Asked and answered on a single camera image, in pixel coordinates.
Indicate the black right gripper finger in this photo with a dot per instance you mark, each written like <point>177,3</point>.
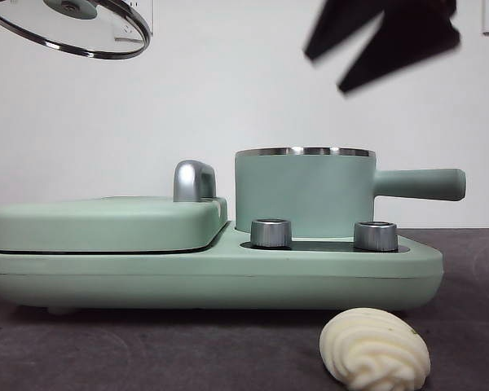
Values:
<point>342,24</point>
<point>407,45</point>

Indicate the glass pot lid green knob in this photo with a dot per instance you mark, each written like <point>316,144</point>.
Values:
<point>69,8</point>

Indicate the swirled white steamed bun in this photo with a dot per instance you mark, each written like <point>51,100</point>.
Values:
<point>375,350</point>

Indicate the mint green steamer pot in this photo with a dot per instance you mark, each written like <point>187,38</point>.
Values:
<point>301,191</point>

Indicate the silver control knob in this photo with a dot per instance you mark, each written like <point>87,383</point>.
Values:
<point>271,233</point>
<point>375,235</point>

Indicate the mint green breakfast machine base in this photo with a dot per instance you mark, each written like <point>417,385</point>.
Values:
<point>187,281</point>

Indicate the mint green hinged griddle lid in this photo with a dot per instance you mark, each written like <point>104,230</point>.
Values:
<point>106,224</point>

